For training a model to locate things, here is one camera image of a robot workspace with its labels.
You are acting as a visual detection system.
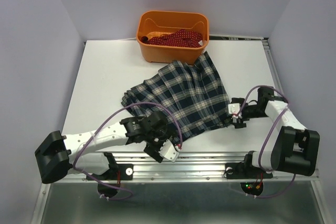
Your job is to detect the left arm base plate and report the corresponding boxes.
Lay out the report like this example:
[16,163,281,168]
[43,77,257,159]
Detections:
[96,164,134,200]

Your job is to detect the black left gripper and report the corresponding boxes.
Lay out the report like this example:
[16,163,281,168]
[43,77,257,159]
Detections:
[144,126,178,162]

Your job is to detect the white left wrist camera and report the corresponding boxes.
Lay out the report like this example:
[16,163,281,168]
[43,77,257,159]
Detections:
[159,140,180,163]

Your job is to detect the aluminium frame rail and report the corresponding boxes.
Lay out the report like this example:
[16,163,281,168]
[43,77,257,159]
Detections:
[33,40,323,223]

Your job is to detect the orange plastic basket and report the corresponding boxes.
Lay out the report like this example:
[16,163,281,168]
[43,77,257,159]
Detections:
[136,10,209,65]

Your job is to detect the navy plaid pleated skirt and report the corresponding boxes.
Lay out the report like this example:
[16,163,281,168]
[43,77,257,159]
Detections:
[121,52,231,140]

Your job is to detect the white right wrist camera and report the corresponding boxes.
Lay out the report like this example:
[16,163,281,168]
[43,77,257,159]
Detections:
[228,103,241,119]

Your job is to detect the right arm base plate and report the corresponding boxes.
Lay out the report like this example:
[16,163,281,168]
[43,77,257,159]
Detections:
[223,162,273,197]

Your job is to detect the red polka dot skirt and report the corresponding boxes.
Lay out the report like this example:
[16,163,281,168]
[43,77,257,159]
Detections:
[141,29,203,48]

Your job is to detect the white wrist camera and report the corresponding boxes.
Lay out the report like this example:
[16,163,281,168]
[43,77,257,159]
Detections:
[159,140,180,163]
[228,103,241,119]

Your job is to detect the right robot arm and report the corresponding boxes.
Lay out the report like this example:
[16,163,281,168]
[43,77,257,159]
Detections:
[228,85,320,177]

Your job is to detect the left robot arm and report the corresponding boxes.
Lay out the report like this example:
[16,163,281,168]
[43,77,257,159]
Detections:
[35,111,179,184]

